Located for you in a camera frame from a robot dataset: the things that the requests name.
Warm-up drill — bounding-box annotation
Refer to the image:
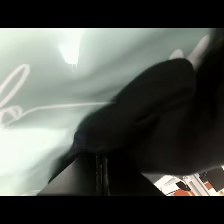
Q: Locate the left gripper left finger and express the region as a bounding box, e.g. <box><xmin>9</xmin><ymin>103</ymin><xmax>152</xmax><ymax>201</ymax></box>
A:
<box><xmin>37</xmin><ymin>153</ymin><xmax>102</xmax><ymax>197</ymax></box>

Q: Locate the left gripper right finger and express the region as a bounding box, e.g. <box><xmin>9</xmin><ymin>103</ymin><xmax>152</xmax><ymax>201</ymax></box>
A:
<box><xmin>102</xmin><ymin>153</ymin><xmax>165</xmax><ymax>197</ymax></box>

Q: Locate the black garment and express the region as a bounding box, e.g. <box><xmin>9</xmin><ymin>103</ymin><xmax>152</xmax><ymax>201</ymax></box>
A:
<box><xmin>49</xmin><ymin>28</ymin><xmax>224</xmax><ymax>183</ymax></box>

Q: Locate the silver frame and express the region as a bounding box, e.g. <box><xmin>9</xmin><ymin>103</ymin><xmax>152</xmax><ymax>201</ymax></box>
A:
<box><xmin>155</xmin><ymin>173</ymin><xmax>214</xmax><ymax>197</ymax></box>

